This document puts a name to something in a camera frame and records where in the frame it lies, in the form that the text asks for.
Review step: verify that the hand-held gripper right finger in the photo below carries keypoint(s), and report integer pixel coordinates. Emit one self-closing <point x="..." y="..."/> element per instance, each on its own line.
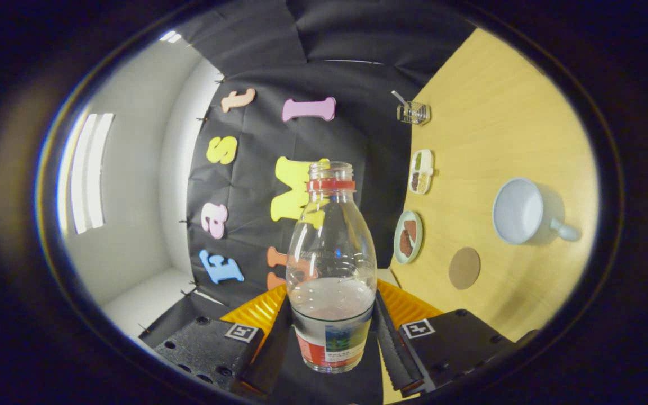
<point x="391" y="354"/>

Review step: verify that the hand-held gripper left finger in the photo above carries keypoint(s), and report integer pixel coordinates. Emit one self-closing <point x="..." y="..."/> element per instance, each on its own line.
<point x="270" y="354"/>

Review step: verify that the clear plastic juice bottle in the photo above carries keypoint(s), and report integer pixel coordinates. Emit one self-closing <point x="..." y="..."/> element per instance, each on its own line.
<point x="329" y="315"/>

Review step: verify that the round brown coaster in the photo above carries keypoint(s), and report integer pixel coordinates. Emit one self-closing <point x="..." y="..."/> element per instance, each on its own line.
<point x="464" y="268"/>

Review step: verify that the brown meat piece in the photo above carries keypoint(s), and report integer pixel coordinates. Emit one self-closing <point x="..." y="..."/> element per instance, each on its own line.
<point x="410" y="230"/>
<point x="405" y="244"/>

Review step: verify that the pale green plate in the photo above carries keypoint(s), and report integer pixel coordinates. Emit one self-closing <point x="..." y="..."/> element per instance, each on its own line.
<point x="419" y="236"/>

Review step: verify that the white divided snack dish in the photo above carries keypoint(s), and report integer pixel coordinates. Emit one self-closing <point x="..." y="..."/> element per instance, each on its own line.
<point x="421" y="171"/>

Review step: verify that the long ceiling light panel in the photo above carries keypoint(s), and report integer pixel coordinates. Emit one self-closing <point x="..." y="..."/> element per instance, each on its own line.
<point x="88" y="174"/>

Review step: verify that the wooden table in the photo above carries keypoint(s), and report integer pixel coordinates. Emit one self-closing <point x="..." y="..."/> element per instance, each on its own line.
<point x="515" y="112"/>

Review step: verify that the black backdrop cloth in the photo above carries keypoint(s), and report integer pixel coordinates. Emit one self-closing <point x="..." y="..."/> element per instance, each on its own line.
<point x="329" y="73"/>

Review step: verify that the small ceiling light panel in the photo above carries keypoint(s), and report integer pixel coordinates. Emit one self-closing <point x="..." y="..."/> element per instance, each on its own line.
<point x="170" y="36"/>

